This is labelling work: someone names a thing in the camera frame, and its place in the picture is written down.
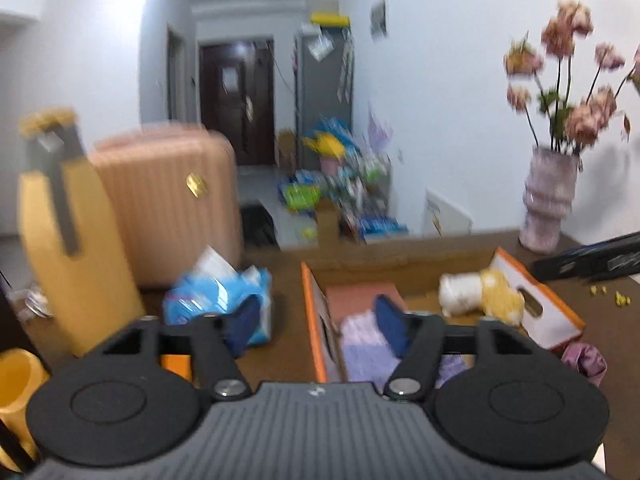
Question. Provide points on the pale purple wall decoration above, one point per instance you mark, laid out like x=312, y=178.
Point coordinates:
x=378, y=130

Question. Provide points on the grey refrigerator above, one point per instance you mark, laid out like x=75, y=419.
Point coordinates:
x=320, y=95

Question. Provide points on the interior side door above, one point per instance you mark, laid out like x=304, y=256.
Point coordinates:
x=175, y=80

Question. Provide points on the white paper on door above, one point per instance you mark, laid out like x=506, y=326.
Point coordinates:
x=230, y=80

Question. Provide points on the white flat board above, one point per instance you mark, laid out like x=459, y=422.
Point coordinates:
x=447, y=212

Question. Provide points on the purple fluffy scrunchie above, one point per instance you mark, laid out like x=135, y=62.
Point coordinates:
x=365, y=350

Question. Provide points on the blue tissue pack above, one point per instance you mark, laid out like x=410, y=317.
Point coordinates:
x=210, y=295

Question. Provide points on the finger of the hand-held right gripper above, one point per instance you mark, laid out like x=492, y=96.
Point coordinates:
x=565, y=266

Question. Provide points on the brown floor carton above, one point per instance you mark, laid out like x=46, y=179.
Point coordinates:
x=286, y=147

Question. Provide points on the yellow mug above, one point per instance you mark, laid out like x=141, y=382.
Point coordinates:
x=17, y=385

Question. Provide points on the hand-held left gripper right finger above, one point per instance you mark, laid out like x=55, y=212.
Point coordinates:
x=391, y=325

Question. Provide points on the scattered yellow crumbs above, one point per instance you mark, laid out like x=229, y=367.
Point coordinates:
x=620, y=299

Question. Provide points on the purple satin scrunchie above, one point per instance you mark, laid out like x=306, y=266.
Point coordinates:
x=585, y=362

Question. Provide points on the dark brown entrance door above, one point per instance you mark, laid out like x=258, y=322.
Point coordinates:
x=235, y=120

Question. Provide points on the wall picture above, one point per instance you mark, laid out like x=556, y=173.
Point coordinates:
x=379, y=17

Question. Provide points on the dried pink roses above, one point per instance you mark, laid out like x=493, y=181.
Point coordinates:
x=582, y=115

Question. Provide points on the red cardboard box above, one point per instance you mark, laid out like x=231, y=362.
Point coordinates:
x=320, y=320

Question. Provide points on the pile of colourful goods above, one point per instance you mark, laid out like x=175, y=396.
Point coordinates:
x=350, y=190

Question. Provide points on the yellow thermos jug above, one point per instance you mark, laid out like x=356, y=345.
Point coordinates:
x=65, y=240

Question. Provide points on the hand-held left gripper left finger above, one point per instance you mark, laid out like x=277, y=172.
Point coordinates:
x=246, y=322

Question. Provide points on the yellow black box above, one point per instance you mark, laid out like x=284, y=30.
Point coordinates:
x=330, y=19

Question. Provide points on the yellow white plush toy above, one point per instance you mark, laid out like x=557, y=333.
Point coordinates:
x=480, y=292

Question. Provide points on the paper on refrigerator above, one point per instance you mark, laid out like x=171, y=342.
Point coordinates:
x=320, y=47

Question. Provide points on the pink ribbed vase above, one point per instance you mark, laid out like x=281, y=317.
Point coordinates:
x=547, y=200

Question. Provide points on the black stool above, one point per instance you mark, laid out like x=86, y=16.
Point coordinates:
x=257, y=222

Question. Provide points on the pink suitcase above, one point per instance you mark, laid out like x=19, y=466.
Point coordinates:
x=165, y=210

